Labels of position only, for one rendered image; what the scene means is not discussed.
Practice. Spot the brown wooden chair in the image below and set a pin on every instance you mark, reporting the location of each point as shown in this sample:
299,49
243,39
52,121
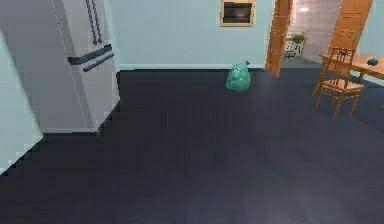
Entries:
338,80

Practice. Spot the framed dark wall picture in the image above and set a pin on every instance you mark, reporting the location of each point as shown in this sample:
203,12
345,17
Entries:
237,12

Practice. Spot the small dark teal pot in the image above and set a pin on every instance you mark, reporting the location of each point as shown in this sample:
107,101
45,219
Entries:
372,61

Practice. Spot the brown wooden table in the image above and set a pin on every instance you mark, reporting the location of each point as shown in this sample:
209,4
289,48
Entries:
365,65

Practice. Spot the green rubbish bag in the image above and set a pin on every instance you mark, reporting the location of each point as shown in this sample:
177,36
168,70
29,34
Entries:
238,78

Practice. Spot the brown wooden room door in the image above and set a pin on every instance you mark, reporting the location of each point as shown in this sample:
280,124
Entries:
278,36
350,25

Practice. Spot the grey fridge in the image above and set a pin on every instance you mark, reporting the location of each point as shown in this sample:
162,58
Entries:
50,66

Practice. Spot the green house plant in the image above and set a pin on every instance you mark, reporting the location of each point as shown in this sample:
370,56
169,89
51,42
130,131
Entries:
298,38

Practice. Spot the white plant stand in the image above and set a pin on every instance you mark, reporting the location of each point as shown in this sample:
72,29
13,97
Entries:
293,51

